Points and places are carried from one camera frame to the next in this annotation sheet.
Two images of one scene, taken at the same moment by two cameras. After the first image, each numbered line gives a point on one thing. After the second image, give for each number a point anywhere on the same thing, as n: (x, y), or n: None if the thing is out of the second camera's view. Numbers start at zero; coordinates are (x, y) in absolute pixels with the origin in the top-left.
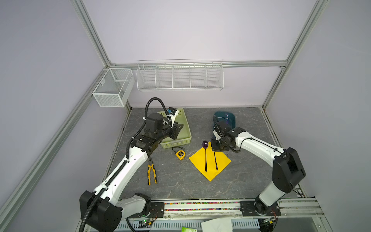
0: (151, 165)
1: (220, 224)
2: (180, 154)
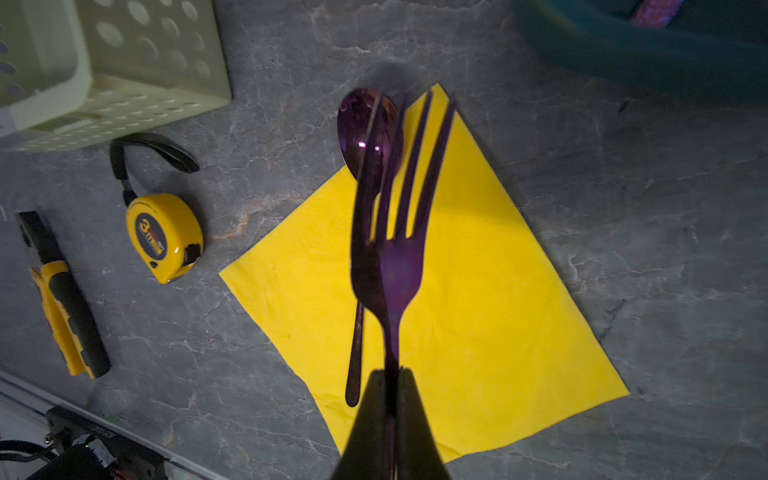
0: (73, 319)
1: None
2: (164, 233)
